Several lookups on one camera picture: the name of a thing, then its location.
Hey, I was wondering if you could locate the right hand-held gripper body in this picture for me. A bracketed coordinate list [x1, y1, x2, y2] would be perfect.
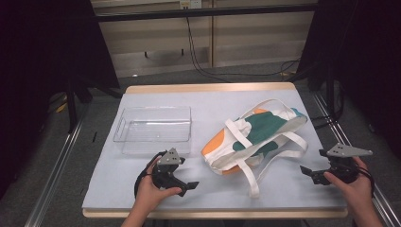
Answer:
[325, 143, 374, 185]

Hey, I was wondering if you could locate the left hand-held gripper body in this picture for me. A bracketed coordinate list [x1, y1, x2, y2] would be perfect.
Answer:
[151, 147, 187, 191]

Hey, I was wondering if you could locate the clear plastic tray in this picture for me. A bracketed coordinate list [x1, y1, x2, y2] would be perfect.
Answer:
[113, 106, 193, 155]

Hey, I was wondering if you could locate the white green orange tote bag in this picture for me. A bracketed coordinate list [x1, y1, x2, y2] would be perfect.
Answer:
[200, 97, 309, 199]

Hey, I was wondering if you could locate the person's left hand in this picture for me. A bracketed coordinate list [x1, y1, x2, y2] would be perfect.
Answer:
[133, 155, 183, 216]

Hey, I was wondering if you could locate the person's right hand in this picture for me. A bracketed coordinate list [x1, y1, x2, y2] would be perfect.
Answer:
[323, 156, 375, 210]

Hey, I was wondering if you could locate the pale blue table mat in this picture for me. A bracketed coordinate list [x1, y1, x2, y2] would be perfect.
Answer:
[82, 89, 348, 212]

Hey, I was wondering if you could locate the black metal stand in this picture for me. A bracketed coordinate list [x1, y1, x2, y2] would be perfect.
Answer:
[292, 60, 346, 129]
[64, 77, 125, 134]

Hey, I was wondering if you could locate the black curtain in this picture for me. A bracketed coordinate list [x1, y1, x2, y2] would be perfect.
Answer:
[0, 0, 121, 200]
[297, 0, 401, 152]

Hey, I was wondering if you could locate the black horizontal bar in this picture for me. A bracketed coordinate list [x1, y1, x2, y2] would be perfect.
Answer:
[94, 3, 319, 23]

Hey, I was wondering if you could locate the metal floor rail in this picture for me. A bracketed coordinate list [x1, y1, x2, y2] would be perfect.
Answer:
[24, 114, 88, 227]
[311, 92, 401, 227]

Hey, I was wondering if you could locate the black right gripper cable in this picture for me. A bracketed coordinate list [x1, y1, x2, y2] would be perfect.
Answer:
[356, 165, 376, 200]

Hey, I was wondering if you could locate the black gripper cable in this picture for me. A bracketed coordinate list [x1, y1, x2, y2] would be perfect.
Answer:
[356, 165, 376, 200]
[133, 150, 168, 201]

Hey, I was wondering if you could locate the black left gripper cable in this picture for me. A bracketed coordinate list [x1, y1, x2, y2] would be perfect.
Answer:
[133, 150, 168, 201]

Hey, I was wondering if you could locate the black floor cable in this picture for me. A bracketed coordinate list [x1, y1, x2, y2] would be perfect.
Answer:
[184, 17, 302, 83]

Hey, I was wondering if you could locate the white wall outlet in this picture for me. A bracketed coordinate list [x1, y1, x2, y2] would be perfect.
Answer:
[179, 0, 202, 9]

